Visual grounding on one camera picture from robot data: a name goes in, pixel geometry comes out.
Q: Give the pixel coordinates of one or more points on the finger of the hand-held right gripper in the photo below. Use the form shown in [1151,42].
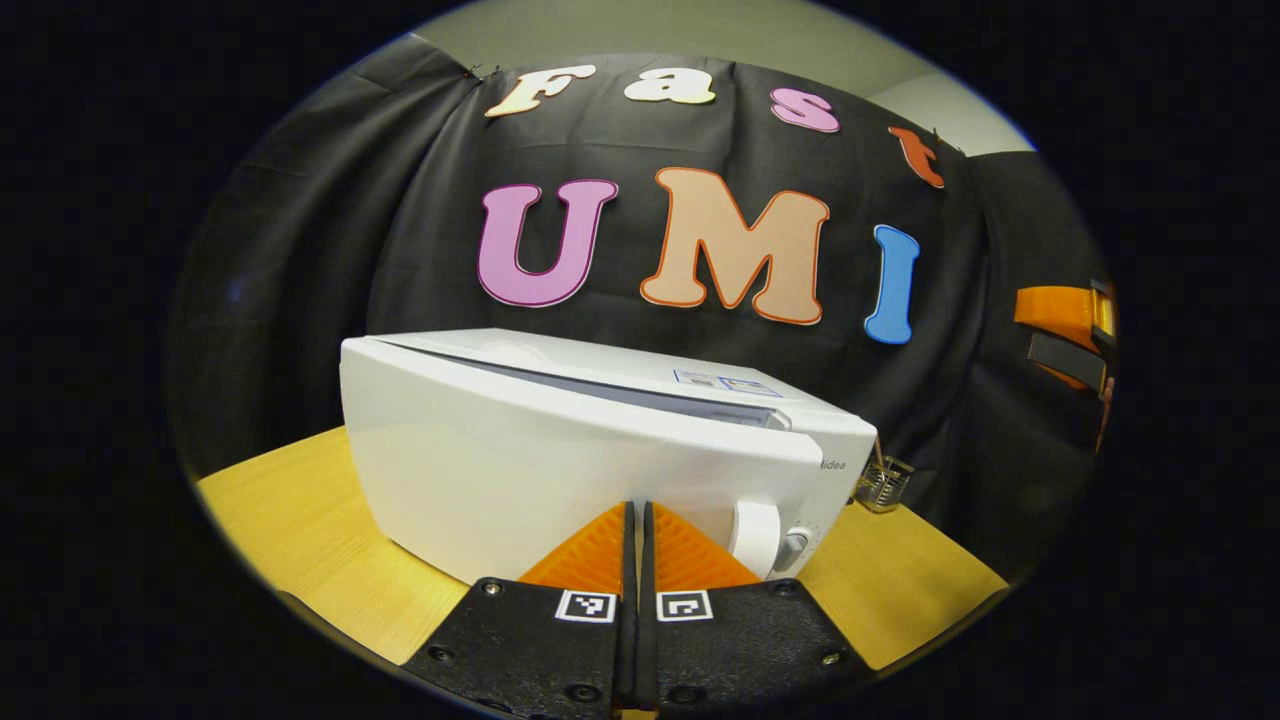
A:
[1065,358]

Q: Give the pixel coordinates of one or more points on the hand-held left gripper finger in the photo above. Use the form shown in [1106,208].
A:
[628,640]
[648,640]

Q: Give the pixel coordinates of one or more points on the white microwave oven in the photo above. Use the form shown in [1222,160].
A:
[520,470]

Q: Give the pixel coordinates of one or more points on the thin wooden stick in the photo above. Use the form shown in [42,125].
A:
[879,455]

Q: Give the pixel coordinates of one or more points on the clear glass cup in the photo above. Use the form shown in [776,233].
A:
[885,488]

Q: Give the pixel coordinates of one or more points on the black backdrop cloth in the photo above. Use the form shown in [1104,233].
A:
[330,230]

